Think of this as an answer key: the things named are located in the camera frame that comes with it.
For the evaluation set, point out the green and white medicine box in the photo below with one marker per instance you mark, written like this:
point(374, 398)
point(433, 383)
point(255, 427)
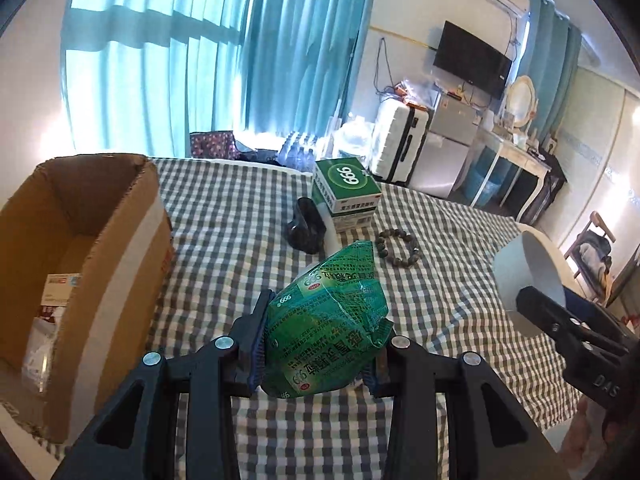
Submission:
point(345, 180)

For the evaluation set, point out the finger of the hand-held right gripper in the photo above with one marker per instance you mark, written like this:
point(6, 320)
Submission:
point(545, 310)
point(587, 302)

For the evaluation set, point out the narrow teal curtain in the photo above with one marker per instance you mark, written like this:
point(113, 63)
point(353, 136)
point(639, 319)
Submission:
point(552, 55)

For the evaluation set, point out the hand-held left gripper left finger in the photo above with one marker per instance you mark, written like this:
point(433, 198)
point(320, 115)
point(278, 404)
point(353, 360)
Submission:
point(245, 342)

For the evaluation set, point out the white dressing table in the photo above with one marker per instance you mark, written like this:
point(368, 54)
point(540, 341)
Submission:
point(520, 152)

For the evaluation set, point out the round white container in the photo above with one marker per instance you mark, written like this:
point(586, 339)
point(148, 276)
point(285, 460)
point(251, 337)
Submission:
point(535, 265)

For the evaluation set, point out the oval white vanity mirror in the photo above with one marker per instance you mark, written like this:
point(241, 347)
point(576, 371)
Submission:
point(520, 102)

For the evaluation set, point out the blue waste bin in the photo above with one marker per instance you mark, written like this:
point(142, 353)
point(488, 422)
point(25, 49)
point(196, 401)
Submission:
point(484, 187)

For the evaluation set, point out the green medicine packet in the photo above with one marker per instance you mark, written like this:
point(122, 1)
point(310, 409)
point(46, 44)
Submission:
point(325, 325)

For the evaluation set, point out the medicine packets inside box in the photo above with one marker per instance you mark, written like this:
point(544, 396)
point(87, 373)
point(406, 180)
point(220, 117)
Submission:
point(42, 355)

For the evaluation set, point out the white labelled packet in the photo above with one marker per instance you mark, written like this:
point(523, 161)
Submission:
point(61, 287)

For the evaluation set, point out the wooden chair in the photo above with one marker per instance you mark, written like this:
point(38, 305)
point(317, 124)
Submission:
point(595, 250)

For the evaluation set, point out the brown cardboard box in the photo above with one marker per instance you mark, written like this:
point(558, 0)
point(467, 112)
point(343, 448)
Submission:
point(125, 270)

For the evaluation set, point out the wide teal window curtain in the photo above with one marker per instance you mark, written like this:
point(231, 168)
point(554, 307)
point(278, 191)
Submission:
point(200, 60)

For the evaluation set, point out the checked cloth desktop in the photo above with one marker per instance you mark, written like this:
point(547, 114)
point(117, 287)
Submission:
point(235, 240)

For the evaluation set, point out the white foam tube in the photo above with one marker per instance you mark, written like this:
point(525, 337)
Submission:
point(331, 240)

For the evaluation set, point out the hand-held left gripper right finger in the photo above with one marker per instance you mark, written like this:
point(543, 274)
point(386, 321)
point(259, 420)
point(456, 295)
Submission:
point(400, 362)

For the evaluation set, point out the silver mini fridge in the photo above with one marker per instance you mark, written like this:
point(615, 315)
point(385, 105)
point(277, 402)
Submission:
point(450, 130)

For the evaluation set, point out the black wall television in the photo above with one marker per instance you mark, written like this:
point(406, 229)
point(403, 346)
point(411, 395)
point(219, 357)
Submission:
point(472, 60)

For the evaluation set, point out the dark patterned bag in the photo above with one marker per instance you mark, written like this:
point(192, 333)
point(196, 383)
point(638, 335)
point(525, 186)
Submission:
point(212, 145)

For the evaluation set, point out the person's right hand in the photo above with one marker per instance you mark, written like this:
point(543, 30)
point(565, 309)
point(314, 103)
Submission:
point(582, 440)

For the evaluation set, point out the white suitcase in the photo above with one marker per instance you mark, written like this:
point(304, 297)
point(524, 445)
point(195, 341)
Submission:
point(400, 140)

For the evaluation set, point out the black holder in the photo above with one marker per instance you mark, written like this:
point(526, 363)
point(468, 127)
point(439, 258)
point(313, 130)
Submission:
point(306, 227)

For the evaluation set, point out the pack of water bottles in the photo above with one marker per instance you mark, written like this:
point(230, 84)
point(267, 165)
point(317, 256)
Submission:
point(297, 150)

